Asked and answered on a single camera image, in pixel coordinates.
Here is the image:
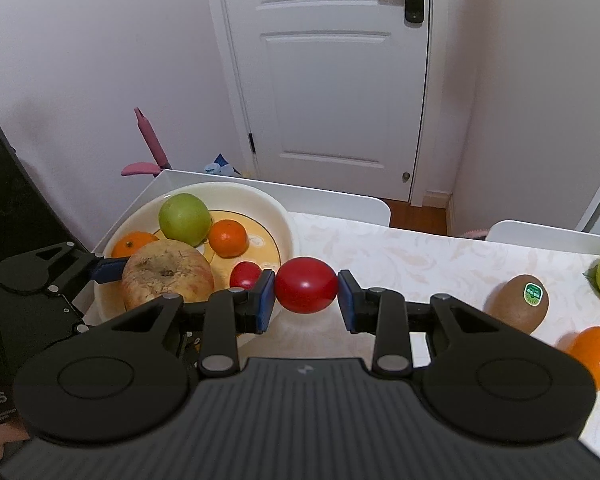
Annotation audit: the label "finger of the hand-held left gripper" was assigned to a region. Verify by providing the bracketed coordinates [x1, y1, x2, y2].
[35, 241, 129, 295]

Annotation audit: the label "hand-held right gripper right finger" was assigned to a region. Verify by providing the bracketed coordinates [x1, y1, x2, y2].
[337, 269, 513, 380]

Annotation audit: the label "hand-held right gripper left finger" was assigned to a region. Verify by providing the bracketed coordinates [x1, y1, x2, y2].
[97, 269, 277, 378]

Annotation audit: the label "red cherry tomato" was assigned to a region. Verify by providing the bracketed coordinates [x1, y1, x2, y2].
[274, 256, 339, 315]
[229, 261, 262, 291]

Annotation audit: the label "large orange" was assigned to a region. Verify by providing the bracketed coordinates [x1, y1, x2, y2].
[565, 326, 600, 391]
[111, 230, 160, 259]

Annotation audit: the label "large red apple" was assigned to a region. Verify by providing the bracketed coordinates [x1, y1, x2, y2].
[121, 239, 216, 311]

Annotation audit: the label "small tangerine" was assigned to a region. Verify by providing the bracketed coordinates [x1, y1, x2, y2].
[208, 220, 249, 258]

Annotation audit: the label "cream oval cartoon print plate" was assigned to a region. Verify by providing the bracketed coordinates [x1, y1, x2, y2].
[94, 181, 294, 347]

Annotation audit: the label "white rimmed table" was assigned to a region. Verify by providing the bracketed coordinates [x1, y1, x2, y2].
[92, 169, 600, 466]

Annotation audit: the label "black furniture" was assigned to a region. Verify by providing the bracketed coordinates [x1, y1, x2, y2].
[0, 82, 98, 281]

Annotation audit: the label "blue white bag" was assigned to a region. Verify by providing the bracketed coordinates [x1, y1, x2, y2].
[204, 152, 242, 177]

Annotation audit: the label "brown kiwi with green sticker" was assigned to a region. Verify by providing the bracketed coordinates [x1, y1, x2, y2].
[485, 274, 550, 335]

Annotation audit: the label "white panel door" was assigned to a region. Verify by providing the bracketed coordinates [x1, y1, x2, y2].
[215, 0, 431, 201]

